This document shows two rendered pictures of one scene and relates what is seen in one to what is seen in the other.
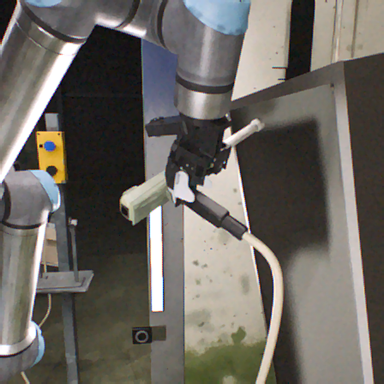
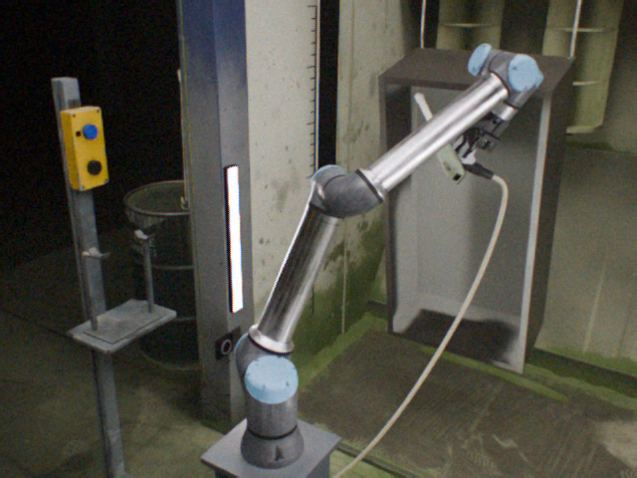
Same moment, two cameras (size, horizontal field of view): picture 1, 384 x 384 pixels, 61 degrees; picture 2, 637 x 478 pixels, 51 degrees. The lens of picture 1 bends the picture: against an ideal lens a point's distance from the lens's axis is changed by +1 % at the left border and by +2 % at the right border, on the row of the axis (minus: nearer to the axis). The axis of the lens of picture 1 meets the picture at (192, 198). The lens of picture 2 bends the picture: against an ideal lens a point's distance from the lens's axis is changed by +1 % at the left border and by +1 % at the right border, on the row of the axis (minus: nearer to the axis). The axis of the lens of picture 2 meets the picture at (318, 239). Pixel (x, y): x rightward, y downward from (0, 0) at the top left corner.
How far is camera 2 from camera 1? 1.97 m
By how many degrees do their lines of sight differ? 50
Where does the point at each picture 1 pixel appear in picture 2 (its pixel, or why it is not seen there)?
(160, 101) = (229, 55)
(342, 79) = (549, 98)
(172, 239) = (243, 220)
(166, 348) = not seen: hidden behind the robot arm
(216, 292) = (276, 268)
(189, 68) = (519, 101)
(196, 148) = (489, 133)
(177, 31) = not seen: hidden behind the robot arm
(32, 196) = not seen: hidden behind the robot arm
